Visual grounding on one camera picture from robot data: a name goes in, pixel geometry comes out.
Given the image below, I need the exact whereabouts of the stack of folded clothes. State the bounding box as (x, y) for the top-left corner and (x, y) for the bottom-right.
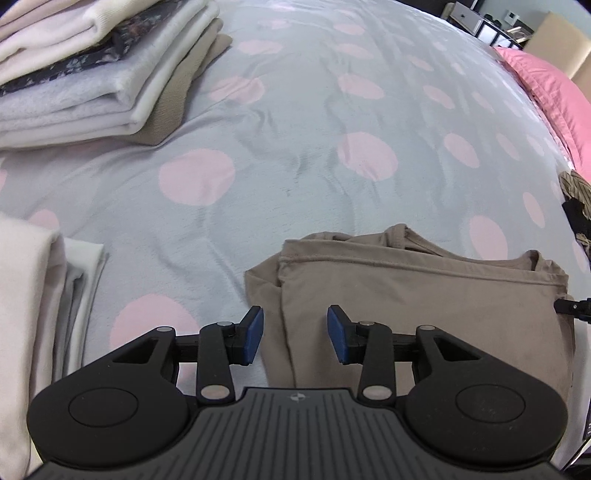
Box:
(0, 0), (232, 148)

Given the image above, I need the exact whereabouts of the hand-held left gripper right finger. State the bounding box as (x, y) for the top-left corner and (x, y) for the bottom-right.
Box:
(327, 305), (481, 408)

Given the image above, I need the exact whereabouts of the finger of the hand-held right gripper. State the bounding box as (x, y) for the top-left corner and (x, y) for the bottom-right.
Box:
(553, 298), (591, 324)

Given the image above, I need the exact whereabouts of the folded pale pink garment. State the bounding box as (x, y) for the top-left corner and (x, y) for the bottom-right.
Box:
(0, 217), (68, 480)

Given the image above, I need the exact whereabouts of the small picture frame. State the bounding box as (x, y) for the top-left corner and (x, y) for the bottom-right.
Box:
(505, 25), (534, 47)

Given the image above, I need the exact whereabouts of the grey polka-dot bed sheet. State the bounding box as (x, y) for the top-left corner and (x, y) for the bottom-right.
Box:
(0, 0), (591, 467)

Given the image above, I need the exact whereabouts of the pink pillow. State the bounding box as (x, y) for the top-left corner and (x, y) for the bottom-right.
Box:
(494, 46), (591, 181)

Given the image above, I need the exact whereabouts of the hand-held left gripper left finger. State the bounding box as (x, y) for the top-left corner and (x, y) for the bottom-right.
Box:
(113, 307), (264, 408)

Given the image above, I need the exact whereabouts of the black garment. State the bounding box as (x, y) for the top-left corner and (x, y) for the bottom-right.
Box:
(563, 198), (591, 241)

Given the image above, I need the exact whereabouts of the tan striped garment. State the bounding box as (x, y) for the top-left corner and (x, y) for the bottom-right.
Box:
(558, 170), (591, 259)

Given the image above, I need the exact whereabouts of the beige padded headboard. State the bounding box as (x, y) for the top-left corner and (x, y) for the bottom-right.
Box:
(524, 11), (591, 102)

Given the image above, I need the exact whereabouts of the taupe long-sleeve shirt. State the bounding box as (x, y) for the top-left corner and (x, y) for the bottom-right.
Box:
(244, 224), (575, 402)

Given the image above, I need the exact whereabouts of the white nightstand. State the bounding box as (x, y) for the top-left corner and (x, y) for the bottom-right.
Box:
(443, 0), (532, 49)

